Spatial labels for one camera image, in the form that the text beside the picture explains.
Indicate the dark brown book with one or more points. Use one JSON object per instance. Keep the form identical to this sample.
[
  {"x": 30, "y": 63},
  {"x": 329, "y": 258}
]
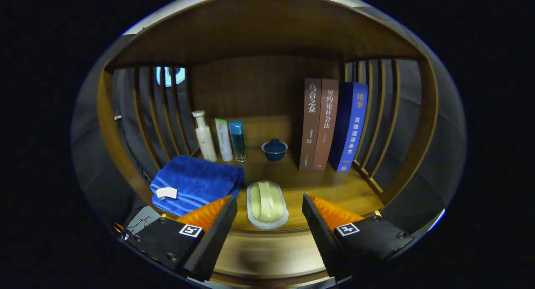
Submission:
[{"x": 310, "y": 126}]

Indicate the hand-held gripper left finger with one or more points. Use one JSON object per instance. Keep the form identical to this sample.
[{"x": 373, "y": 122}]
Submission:
[{"x": 215, "y": 236}]

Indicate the wooden countertop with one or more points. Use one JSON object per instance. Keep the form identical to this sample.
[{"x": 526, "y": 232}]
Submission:
[{"x": 326, "y": 188}]

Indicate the blue book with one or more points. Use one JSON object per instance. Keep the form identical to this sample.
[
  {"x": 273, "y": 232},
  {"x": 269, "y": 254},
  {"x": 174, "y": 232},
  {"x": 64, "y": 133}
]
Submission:
[{"x": 353, "y": 126}]

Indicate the white green tube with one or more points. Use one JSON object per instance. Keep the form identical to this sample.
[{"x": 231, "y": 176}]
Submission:
[{"x": 223, "y": 140}]

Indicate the wooden cabinet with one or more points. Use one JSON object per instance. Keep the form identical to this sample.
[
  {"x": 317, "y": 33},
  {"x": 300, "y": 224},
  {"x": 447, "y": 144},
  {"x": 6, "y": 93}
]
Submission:
[{"x": 259, "y": 34}]

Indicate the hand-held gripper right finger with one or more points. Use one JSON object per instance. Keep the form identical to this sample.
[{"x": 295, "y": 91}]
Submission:
[{"x": 324, "y": 236}]

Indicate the folded blue towel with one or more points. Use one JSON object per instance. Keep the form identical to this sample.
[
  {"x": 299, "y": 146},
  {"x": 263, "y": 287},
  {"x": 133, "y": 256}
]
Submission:
[{"x": 196, "y": 180}]

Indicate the white pump bottle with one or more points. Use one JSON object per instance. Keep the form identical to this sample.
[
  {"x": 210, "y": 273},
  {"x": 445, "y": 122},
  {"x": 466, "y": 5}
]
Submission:
[{"x": 205, "y": 138}]

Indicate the teal glass bottle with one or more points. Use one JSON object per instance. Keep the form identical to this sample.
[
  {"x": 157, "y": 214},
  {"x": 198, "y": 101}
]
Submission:
[{"x": 237, "y": 142}]

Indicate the reddish brown book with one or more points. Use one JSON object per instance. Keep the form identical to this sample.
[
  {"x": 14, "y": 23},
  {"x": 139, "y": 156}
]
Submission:
[{"x": 326, "y": 126}]

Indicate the dark blue lidded cup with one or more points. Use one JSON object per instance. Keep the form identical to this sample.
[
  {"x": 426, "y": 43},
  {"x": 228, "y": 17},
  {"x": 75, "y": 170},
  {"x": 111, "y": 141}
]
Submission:
[{"x": 274, "y": 151}]

